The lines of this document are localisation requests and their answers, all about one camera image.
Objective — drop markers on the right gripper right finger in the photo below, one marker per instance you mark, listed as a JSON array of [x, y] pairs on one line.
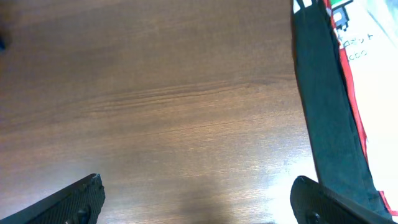
[[313, 203]]

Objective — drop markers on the dark grey garment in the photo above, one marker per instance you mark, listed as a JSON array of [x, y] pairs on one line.
[[333, 132]]

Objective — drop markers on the white and red shirt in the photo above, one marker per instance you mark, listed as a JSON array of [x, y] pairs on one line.
[[367, 32]]

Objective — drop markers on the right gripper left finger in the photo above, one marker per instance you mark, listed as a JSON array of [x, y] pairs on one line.
[[80, 202]]

